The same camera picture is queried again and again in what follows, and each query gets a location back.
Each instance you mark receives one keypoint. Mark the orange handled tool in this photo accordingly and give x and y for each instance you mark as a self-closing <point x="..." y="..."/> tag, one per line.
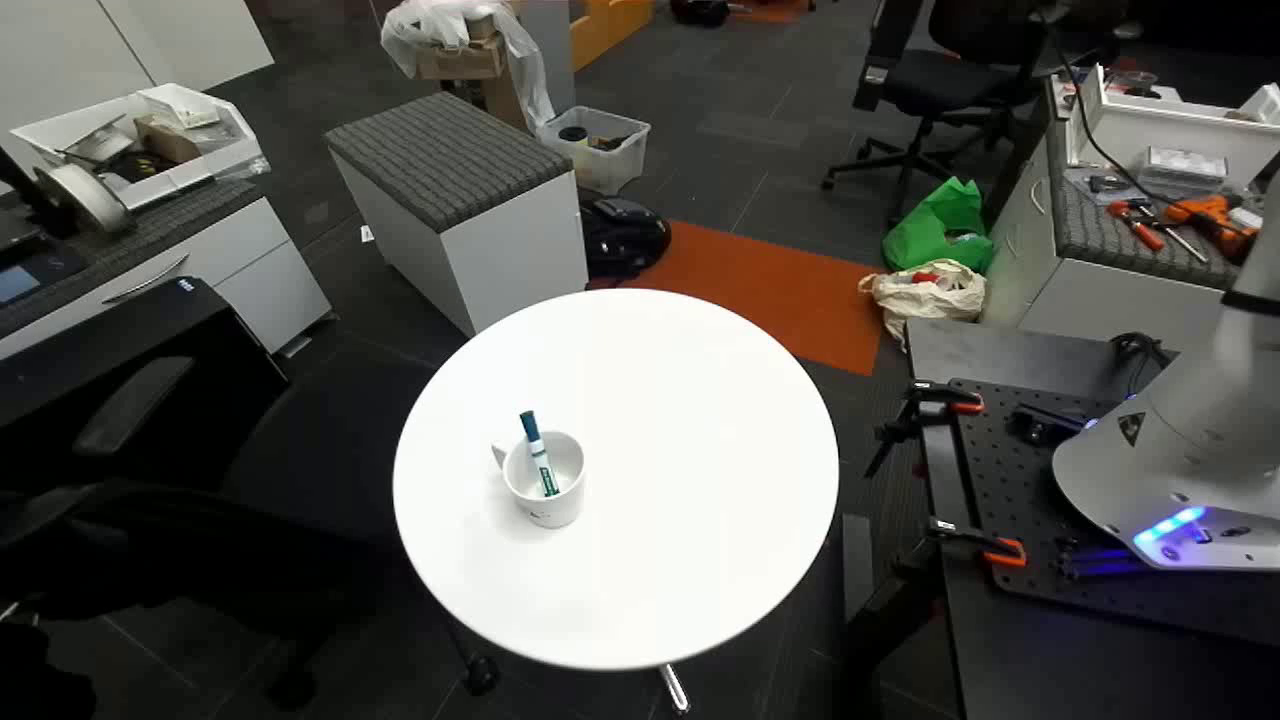
<point x="1205" y="212"/>

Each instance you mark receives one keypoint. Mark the black office chair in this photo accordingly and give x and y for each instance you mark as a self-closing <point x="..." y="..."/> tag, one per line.
<point x="947" y="60"/>
<point x="161" y="455"/>

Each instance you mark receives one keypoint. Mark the green plastic bag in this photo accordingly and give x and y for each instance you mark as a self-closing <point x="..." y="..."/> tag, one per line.
<point x="947" y="225"/>

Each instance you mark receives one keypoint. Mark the orange black clamp far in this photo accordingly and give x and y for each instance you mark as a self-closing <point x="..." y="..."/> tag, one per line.
<point x="921" y="405"/>

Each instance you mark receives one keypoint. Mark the roll of white tape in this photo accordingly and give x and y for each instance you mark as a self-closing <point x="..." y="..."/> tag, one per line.
<point x="86" y="197"/>

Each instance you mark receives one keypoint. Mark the black office chair near left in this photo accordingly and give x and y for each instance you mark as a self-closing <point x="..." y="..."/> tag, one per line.
<point x="161" y="455"/>

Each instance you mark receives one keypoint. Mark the white plastic bin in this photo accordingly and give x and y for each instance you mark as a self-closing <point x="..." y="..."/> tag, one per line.
<point x="605" y="150"/>

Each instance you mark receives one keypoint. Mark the orange black clamp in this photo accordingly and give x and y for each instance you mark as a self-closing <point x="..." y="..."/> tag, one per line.
<point x="921" y="405"/>
<point x="994" y="550"/>

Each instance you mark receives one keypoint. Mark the black perforated mounting board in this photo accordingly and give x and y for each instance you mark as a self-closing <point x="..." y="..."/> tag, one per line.
<point x="1070" y="561"/>

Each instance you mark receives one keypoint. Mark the white printed shopping bag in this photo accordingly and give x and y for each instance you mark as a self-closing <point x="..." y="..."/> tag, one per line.
<point x="937" y="291"/>

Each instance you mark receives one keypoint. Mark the orange floor mat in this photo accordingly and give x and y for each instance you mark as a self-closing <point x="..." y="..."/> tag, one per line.
<point x="811" y="301"/>

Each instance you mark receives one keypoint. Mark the black bag on floor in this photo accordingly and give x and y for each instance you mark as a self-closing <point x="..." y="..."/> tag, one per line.
<point x="621" y="237"/>

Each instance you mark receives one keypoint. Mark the black office chair far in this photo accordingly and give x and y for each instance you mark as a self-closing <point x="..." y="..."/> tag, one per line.
<point x="947" y="60"/>

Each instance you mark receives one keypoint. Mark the orange black clamp near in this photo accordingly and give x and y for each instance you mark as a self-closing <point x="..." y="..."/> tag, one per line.
<point x="994" y="550"/>

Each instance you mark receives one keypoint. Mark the white cabinet with tools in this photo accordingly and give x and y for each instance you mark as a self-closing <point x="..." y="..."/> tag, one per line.
<point x="1067" y="264"/>

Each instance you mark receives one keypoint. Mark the teal and white marker pen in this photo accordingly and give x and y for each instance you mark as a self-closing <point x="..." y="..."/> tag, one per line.
<point x="539" y="449"/>

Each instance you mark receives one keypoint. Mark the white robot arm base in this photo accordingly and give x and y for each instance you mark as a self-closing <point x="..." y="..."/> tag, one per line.
<point x="1187" y="474"/>

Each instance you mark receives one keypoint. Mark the white desk with drawers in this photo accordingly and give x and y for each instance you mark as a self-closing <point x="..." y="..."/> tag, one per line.
<point x="220" y="235"/>

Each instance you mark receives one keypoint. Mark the white ceramic mug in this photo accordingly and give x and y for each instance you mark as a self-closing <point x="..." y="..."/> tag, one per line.
<point x="519" y="478"/>

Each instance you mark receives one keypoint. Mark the white plastic bag on box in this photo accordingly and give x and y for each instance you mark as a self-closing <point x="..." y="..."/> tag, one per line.
<point x="474" y="51"/>

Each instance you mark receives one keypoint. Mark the white tray with clutter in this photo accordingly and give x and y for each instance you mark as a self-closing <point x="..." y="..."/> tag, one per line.
<point x="151" y="144"/>

